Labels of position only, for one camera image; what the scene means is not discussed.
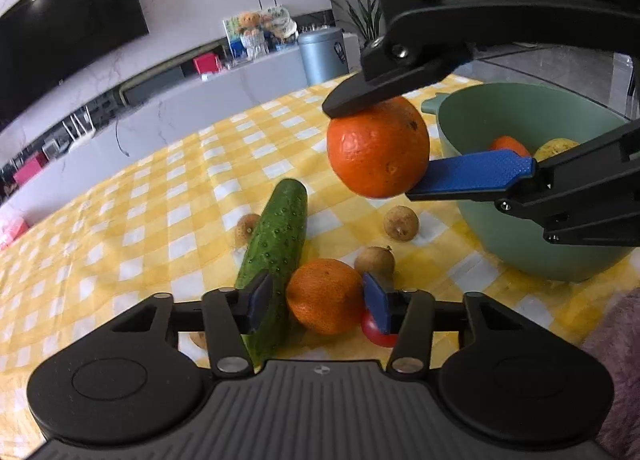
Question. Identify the potted long-leaf plant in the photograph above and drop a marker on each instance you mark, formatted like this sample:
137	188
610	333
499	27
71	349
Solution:
362	15

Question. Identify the yellow pear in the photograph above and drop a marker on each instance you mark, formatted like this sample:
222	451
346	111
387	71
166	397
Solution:
552	149

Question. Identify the orange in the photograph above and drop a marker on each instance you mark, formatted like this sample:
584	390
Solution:
507	145
325	295
375	150

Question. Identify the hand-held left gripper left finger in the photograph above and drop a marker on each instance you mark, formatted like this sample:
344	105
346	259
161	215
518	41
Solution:
260	300

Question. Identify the green cucumber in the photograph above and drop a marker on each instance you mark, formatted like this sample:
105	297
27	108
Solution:
280	225

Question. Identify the teddy bear bouquet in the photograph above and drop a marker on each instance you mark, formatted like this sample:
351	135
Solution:
250	35

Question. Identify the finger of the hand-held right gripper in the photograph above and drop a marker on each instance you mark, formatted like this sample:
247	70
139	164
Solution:
475	172
390	85

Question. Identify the white router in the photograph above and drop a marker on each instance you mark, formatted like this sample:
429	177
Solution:
80	127

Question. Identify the red cherry tomato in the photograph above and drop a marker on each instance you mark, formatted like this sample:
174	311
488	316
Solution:
375	332

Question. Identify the pale flower bouquet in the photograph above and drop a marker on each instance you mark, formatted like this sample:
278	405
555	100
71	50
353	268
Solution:
281	25

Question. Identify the white marble console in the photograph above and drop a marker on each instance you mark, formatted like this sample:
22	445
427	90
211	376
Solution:
200	105

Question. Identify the fuzzy pale garment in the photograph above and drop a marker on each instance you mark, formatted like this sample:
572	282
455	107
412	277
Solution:
615	365

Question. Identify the green colander bowl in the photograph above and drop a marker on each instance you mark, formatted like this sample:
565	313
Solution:
500	235

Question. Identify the black television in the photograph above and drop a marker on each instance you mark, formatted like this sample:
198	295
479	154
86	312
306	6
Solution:
65	35

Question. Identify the grey-blue trash can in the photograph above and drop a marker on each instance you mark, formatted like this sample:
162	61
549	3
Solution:
322	57

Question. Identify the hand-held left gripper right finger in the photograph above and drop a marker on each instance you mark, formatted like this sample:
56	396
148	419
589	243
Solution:
375	305

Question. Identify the red box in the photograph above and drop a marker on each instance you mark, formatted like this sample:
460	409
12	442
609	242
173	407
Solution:
206	65

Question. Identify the yellow checked tablecloth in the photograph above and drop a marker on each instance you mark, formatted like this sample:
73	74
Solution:
150	220

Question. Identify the brown longan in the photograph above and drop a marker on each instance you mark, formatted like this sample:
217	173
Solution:
400	223
375	261
247	230

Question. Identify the pale pink box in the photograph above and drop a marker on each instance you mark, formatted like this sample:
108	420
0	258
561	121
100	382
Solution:
11	232

